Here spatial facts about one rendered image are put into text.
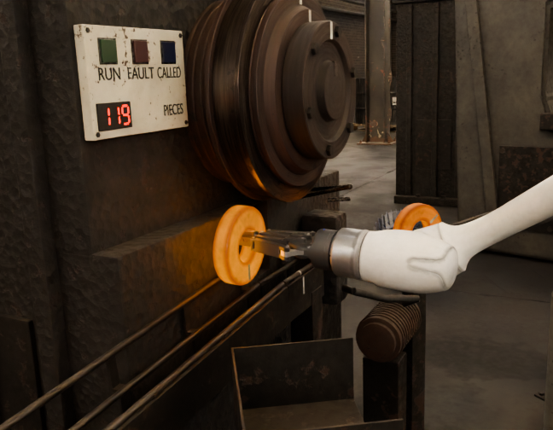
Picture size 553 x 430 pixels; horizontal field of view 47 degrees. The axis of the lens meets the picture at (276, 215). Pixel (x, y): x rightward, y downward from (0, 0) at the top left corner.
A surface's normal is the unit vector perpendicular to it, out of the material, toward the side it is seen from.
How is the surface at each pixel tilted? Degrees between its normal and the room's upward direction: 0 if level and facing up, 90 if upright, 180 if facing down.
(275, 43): 59
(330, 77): 90
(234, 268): 92
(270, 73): 79
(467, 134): 90
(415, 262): 73
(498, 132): 90
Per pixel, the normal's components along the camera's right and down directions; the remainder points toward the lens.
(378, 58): -0.47, 0.21
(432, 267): -0.23, 0.00
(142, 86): 0.89, 0.07
